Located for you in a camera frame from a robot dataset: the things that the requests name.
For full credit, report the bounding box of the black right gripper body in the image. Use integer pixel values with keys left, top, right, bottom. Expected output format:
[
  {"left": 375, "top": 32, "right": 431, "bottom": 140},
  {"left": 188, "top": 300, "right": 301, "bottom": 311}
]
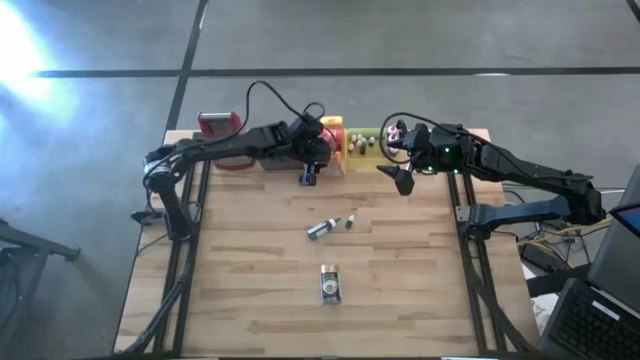
[{"left": 413, "top": 123, "right": 467, "bottom": 177}]

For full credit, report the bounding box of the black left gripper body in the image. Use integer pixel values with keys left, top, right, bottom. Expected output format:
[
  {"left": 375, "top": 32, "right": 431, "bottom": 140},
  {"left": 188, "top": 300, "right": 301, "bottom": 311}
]
[{"left": 294, "top": 132, "right": 334, "bottom": 169}]

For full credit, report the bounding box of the green food colouring bottle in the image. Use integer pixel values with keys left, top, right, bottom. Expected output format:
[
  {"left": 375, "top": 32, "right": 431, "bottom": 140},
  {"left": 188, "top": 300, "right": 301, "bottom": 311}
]
[{"left": 307, "top": 217, "right": 343, "bottom": 243}]

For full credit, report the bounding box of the translucent yellow-green plastic bin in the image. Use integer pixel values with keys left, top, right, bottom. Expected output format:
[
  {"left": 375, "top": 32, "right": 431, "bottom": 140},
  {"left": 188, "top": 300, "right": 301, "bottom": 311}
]
[{"left": 345, "top": 127, "right": 403, "bottom": 169}]

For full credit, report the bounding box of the grey plastic bin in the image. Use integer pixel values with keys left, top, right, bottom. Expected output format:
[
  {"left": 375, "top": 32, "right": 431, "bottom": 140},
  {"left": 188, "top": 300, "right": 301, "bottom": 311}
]
[{"left": 255, "top": 124, "right": 314, "bottom": 171}]

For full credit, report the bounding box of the yellow slotted plastic basket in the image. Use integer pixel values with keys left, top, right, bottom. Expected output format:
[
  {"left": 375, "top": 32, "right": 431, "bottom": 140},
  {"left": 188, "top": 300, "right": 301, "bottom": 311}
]
[{"left": 312, "top": 126, "right": 350, "bottom": 176}]

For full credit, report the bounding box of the grey laptop with blue screen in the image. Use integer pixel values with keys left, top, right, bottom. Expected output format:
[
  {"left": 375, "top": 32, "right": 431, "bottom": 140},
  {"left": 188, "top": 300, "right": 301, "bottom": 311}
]
[{"left": 587, "top": 164, "right": 640, "bottom": 315}]

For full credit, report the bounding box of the open black laptop keyboard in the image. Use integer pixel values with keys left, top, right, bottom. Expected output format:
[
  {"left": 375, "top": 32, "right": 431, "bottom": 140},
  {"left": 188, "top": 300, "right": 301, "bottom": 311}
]
[{"left": 538, "top": 277, "right": 640, "bottom": 360}]

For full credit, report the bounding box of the black metal stand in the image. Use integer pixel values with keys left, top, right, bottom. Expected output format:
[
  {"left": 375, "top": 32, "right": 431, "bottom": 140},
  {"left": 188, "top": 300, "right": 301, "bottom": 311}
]
[{"left": 0, "top": 218, "right": 82, "bottom": 360}]

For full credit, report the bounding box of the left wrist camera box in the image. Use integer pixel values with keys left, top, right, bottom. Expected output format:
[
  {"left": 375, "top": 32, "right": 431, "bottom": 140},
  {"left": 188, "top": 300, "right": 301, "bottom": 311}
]
[{"left": 289, "top": 114, "right": 325, "bottom": 136}]

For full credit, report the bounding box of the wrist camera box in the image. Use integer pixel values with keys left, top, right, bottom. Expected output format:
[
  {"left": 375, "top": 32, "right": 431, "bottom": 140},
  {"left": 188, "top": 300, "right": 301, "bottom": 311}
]
[
  {"left": 407, "top": 123, "right": 431, "bottom": 151},
  {"left": 289, "top": 114, "right": 325, "bottom": 136}
]

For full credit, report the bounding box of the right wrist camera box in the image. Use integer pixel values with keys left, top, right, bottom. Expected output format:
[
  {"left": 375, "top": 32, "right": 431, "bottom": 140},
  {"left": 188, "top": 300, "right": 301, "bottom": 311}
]
[{"left": 407, "top": 123, "right": 431, "bottom": 151}]

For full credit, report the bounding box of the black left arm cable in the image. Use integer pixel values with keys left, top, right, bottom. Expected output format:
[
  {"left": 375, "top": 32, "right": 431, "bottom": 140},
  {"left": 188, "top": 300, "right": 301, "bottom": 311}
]
[{"left": 242, "top": 79, "right": 327, "bottom": 136}]

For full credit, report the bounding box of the red-handled metal box grater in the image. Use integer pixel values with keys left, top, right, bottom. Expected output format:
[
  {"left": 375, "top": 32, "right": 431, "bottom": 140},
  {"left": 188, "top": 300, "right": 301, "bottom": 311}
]
[{"left": 197, "top": 111, "right": 257, "bottom": 172}]

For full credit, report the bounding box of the black metal table frame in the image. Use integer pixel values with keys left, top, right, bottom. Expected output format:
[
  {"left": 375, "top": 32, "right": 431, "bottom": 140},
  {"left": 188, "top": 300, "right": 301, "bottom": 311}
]
[{"left": 114, "top": 128, "right": 541, "bottom": 357}]

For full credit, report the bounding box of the yellow cable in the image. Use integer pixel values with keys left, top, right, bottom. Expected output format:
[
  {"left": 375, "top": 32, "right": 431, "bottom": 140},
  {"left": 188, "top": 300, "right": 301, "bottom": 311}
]
[{"left": 519, "top": 217, "right": 614, "bottom": 246}]

